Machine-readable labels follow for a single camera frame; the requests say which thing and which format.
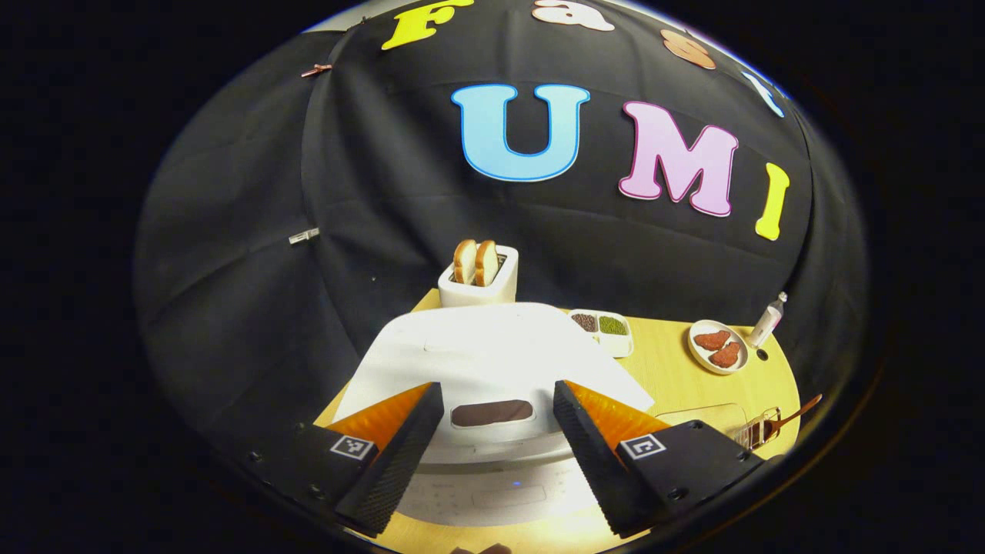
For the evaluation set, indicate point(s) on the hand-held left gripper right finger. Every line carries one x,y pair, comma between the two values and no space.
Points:
592,462

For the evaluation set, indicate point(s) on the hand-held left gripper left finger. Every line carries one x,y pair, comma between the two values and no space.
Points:
400,462

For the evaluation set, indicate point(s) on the white rice cooker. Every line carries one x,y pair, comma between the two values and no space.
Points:
492,346

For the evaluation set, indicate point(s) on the dark wooden spoon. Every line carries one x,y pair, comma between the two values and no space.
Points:
796,412

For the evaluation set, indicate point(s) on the clear plastic rice container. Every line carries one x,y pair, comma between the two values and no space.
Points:
708,419

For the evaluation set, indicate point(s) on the white divided grain dish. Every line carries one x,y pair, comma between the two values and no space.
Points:
616,342

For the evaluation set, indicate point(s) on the white round plate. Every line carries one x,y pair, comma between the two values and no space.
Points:
699,355

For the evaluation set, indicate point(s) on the brown meat piece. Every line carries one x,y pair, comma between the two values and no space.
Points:
712,340
726,355

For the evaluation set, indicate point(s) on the white toaster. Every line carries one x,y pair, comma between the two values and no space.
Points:
477,296

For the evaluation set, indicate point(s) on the toast slice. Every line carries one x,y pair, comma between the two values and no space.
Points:
464,261
486,263

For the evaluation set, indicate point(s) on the clear bottle with pink label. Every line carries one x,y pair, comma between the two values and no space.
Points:
767,319

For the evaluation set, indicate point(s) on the black backdrop cloth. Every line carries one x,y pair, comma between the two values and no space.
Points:
231,231

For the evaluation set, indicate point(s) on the red cloth clip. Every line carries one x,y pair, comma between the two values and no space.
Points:
316,70

